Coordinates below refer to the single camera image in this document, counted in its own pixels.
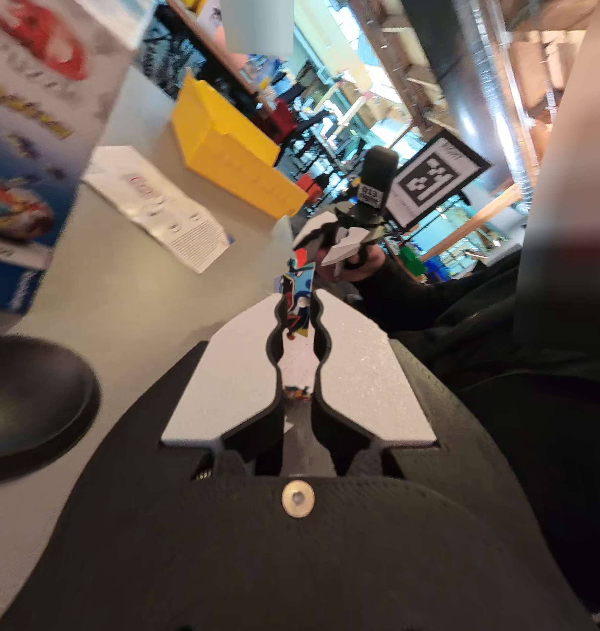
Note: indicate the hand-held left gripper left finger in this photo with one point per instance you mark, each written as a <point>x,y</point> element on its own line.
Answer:
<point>231,384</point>

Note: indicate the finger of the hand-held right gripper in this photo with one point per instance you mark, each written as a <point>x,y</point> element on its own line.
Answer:
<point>312,231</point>
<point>341,249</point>

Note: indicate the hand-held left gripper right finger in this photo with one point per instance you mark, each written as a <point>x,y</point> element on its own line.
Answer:
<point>373,384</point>

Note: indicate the person's right forearm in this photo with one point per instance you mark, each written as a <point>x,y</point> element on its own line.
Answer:
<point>418,296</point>

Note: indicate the black dome ball stand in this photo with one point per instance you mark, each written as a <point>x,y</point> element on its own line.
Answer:
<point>29,409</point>

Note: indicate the puzzle box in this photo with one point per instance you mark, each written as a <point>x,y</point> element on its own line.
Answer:
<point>29,148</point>

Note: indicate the person's right hand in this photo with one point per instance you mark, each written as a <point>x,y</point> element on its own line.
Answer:
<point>366,268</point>

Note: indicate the red bin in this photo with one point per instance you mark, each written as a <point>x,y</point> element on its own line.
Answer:
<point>310,185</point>

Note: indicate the red chair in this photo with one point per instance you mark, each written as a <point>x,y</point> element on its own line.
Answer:
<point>283,118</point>

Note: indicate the empty yellow bin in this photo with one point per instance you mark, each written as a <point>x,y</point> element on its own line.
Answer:
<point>231,157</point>

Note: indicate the instruction leaflet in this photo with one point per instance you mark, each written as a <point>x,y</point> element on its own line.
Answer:
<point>167,212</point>

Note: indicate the wooden work table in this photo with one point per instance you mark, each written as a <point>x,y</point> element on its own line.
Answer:
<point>216,49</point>

